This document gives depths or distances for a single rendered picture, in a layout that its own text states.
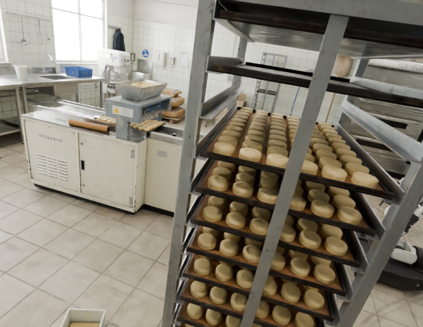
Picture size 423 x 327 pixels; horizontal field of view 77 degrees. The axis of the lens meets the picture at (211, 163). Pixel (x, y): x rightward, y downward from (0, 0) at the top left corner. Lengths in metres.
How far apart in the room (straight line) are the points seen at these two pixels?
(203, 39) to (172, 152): 2.09
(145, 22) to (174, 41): 0.90
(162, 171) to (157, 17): 5.32
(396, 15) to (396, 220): 0.37
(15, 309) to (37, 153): 1.57
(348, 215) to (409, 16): 0.38
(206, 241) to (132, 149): 1.90
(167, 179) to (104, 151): 0.66
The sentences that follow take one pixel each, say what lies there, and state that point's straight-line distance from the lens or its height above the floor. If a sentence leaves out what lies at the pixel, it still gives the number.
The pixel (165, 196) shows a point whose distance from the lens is 2.80.
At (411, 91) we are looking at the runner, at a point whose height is 1.69.
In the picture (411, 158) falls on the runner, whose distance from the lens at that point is 0.61.
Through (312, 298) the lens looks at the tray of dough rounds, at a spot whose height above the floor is 1.15.
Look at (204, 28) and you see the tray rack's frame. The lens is 0.54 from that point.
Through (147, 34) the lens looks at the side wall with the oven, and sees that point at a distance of 7.58.
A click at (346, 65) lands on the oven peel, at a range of 6.47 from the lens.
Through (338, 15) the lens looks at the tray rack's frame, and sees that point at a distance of 0.54.
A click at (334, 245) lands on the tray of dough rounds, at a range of 0.71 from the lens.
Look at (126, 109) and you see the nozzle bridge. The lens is 2.45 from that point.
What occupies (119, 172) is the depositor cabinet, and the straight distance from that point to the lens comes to 2.71.
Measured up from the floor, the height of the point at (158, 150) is 0.73.
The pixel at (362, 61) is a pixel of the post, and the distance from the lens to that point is 1.17.
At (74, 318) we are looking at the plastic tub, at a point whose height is 0.08.
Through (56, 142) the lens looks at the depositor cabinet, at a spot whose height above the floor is 0.64.
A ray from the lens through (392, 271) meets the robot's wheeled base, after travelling 2.98.
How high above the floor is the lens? 1.71
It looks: 23 degrees down
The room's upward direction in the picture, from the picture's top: 9 degrees clockwise
